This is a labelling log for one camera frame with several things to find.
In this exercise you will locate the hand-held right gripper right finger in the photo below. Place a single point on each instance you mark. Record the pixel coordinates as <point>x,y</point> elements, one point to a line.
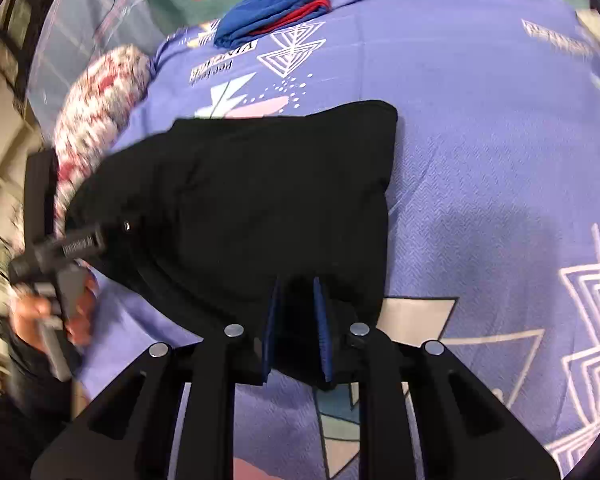
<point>325,335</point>

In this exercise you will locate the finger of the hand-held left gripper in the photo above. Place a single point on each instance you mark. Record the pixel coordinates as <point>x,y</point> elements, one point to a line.
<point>124,232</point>

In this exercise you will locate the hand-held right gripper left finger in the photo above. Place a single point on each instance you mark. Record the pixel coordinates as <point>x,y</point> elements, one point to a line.
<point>270,332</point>

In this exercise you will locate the black pants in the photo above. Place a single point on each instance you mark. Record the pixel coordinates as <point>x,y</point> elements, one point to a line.
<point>260,195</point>

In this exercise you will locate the person's left forearm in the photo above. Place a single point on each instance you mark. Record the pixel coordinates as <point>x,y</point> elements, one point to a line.
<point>35,390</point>

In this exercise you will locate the person's left hand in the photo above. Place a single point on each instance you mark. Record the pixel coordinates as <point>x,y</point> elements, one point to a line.
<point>27,317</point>

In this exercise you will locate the red and white floral pillow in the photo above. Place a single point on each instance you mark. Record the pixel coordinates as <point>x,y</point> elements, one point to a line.
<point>97,110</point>

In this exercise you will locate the blue plaid cloth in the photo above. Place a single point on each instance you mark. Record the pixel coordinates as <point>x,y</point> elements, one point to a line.
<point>90,35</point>

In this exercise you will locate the purple printed blanket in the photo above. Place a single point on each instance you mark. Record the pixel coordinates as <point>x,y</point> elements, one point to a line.
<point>480,150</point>

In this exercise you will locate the blue folded garment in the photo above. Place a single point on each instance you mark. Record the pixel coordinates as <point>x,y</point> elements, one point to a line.
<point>265,10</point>

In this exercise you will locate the red folded garment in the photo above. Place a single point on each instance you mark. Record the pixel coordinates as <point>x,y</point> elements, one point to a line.
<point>307,10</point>

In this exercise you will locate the black window frame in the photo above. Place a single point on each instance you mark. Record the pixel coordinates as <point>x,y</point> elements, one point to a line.
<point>15,35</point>

